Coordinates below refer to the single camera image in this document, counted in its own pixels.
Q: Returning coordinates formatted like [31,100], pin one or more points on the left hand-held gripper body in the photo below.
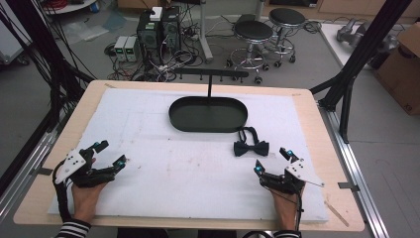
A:
[76,167]

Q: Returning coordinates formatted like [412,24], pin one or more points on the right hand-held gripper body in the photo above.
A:
[297,172]

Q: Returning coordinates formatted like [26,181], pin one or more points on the black bow tie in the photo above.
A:
[251,147]

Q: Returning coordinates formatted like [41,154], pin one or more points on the black tray stand with hooks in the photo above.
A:
[208,114]

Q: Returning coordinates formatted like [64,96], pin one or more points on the person's left hand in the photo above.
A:
[85,200]

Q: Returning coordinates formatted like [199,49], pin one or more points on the person's right hand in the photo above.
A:
[286,206]

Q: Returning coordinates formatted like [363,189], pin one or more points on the grey tape strip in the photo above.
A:
[348,186]
[44,171]

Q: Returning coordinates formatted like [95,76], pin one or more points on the thin wooden stick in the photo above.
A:
[336,214]

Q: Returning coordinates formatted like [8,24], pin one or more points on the white foam mat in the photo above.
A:
[181,172]

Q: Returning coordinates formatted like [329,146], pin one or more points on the grey power supply unit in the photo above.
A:
[131,48]
[120,48]

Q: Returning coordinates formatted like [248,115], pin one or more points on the black computer tower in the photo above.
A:
[171,29]
[148,33]

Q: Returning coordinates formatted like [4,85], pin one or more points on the black round stool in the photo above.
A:
[253,31]
[286,16]

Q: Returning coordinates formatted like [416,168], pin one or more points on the brown cardboard box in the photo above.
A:
[401,72]

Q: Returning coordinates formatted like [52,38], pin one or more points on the small white box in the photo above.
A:
[156,14]

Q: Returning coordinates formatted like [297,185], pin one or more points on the grey metal table leg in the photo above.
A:
[205,33]

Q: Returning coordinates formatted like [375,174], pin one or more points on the aluminium side rail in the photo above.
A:
[353,172]
[23,172]

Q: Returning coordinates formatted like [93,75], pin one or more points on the black metal frame strut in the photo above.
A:
[360,56]

